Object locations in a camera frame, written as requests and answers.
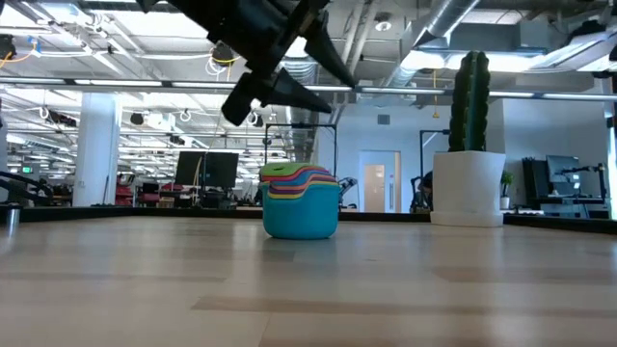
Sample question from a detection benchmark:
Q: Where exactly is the teal measuring cup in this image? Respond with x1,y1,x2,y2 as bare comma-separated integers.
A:
262,182,341,241

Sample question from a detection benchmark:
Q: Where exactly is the metal cylinder post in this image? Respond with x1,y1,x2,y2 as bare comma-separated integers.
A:
5,206,22,233

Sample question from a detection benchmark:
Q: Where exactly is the white pillar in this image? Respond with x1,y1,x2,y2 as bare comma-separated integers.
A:
71,92,122,208

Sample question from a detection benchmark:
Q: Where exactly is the green cactus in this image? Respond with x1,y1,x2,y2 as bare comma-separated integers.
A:
447,49,492,153

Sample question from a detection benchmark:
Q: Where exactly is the red office chair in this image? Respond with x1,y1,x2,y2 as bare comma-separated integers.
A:
115,174,135,207

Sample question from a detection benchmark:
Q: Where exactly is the black computer monitor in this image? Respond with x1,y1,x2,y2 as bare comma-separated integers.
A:
174,150,207,189
204,151,240,190

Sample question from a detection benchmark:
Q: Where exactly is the green measuring cup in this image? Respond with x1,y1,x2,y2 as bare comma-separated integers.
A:
258,162,318,178

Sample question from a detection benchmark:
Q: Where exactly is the person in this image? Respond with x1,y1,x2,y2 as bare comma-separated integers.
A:
416,170,435,214

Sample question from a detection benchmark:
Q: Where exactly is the pale door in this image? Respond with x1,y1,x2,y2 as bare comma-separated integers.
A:
359,149,403,214

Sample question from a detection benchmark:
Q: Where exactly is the orange measuring cup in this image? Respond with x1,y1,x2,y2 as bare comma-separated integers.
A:
267,175,338,192

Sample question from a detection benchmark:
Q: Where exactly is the pink measuring cup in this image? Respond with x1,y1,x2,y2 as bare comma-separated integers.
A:
261,166,331,184

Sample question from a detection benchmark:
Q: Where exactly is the purple measuring cup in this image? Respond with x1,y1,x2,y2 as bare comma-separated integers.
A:
267,177,339,196

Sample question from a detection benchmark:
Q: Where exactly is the white plant pot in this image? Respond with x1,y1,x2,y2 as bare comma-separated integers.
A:
429,149,508,228

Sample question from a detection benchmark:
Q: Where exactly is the silver ventilation duct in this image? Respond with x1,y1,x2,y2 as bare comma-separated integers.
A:
385,0,483,89

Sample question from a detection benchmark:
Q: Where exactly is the small potted plant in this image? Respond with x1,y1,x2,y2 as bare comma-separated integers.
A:
498,170,515,211

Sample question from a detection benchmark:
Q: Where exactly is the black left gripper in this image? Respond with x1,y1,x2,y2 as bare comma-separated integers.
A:
134,0,358,127

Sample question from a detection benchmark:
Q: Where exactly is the yellow measuring cup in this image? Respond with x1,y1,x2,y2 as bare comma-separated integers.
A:
267,180,340,201

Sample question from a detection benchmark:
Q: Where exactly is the black tall stand frame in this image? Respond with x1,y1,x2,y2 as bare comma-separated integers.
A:
417,128,452,195

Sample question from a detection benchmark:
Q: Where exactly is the grey computer monitor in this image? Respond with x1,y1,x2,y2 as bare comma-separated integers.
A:
546,154,582,197

